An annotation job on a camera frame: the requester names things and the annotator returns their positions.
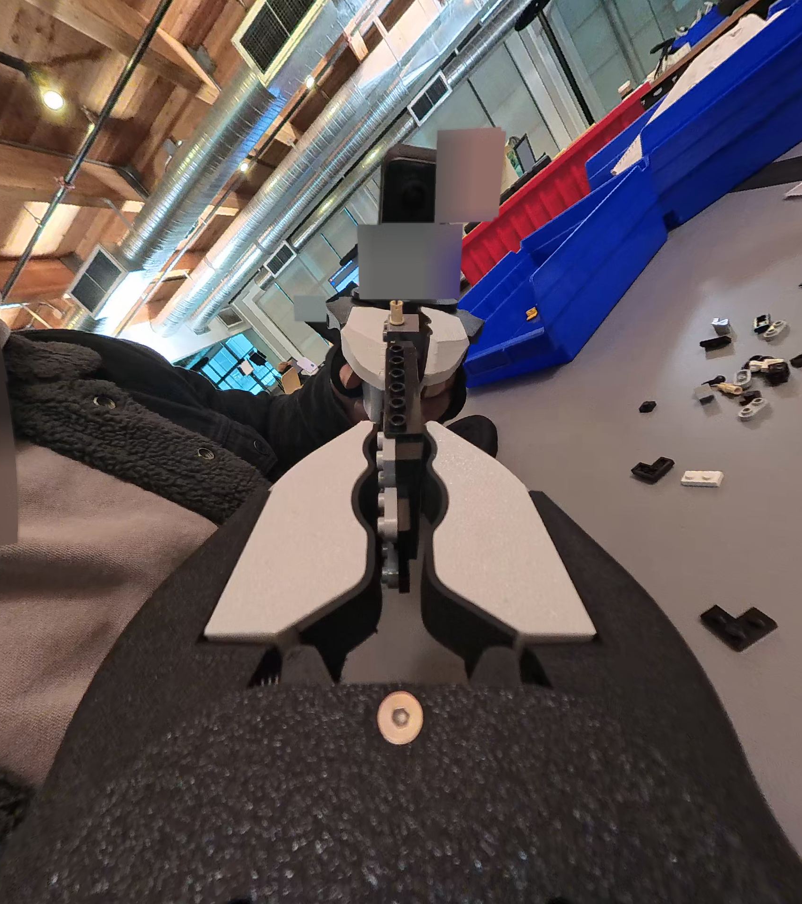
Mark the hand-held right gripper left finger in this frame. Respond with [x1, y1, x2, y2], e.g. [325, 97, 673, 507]
[202, 421, 385, 682]

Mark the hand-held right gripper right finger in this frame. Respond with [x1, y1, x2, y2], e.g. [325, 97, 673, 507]
[419, 421, 598, 682]

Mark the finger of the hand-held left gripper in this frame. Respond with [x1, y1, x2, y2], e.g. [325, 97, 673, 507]
[339, 313, 391, 387]
[416, 309, 470, 387]

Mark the black grey brick assembly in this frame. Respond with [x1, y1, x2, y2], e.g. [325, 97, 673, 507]
[373, 300, 431, 594]

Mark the ceiling air vent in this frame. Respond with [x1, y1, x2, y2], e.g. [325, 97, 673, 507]
[231, 0, 331, 77]
[406, 73, 453, 129]
[65, 243, 128, 316]

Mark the red plastic bin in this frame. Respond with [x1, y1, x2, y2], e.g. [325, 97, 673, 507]
[461, 80, 649, 285]

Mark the person's pale shirt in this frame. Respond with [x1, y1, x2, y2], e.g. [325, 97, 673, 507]
[0, 445, 271, 785]

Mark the person's dark fleece jacket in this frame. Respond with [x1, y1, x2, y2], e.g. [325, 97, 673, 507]
[0, 327, 285, 904]

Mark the pile of small loose bricks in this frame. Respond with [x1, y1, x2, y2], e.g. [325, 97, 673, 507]
[637, 267, 802, 425]

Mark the black mat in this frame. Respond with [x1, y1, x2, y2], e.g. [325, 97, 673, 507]
[715, 137, 802, 195]

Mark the silver ventilation duct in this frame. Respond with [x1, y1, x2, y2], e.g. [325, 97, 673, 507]
[161, 0, 537, 339]
[118, 0, 381, 264]

